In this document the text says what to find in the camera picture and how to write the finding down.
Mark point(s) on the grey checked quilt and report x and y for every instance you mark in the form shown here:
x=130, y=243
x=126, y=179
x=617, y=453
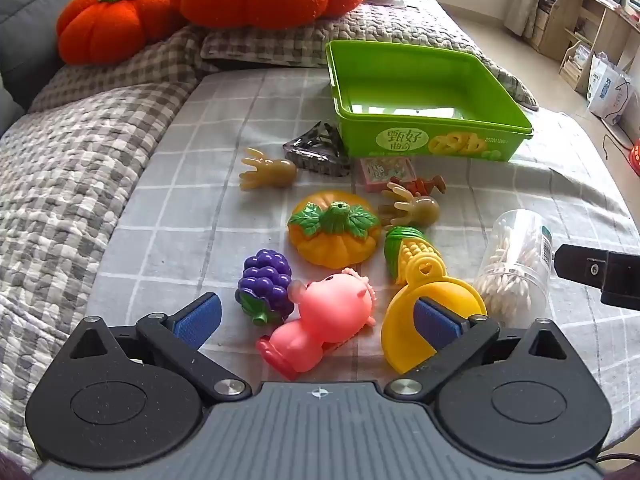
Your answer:
x=60, y=185

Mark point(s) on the white paper bag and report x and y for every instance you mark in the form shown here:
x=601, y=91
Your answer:
x=607, y=90

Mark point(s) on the yellow corn toy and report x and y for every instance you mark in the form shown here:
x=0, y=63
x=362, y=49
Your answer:
x=412, y=252

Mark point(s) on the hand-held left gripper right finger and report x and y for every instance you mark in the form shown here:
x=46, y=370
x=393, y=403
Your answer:
x=435, y=322

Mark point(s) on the grey pebble-quilted blanket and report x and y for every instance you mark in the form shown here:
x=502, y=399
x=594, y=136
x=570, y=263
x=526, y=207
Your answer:
x=280, y=45

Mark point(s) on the pink pig toy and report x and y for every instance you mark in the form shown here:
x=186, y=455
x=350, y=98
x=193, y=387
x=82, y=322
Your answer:
x=325, y=310

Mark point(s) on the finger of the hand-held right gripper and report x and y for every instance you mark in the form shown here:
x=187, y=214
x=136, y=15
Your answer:
x=615, y=272

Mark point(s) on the yellow toy bowl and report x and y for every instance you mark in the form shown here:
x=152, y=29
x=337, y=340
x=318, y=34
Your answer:
x=400, y=330

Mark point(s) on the green plastic box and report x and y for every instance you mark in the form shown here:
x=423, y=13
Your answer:
x=450, y=137

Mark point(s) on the orange toy figurine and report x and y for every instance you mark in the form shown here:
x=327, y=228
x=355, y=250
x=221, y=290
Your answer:
x=425, y=184

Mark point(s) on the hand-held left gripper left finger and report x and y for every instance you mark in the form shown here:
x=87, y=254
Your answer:
x=197, y=321

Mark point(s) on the orange pumpkin toy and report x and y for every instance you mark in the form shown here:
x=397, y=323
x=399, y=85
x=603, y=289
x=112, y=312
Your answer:
x=332, y=242

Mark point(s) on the grey grid bedsheet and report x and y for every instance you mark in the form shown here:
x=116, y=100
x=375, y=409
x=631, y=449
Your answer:
x=200, y=210

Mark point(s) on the black patterned hair clip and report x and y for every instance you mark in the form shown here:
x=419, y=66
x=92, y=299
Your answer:
x=312, y=152

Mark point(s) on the purple grape toy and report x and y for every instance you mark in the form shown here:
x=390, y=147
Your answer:
x=265, y=280

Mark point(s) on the pink card pack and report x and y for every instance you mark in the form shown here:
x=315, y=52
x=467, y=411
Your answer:
x=380, y=172

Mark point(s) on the small orange pumpkin cushion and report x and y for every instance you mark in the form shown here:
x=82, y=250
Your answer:
x=110, y=25

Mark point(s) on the wooden shelf unit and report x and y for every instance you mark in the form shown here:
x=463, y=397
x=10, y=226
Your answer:
x=590, y=15

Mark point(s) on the red object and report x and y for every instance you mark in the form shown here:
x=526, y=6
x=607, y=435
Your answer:
x=635, y=157

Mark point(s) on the grey sofa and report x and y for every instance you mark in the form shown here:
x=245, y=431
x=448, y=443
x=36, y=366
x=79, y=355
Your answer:
x=20, y=25

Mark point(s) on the clear cotton swab jar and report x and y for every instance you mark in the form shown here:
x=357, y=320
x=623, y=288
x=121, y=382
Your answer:
x=515, y=265

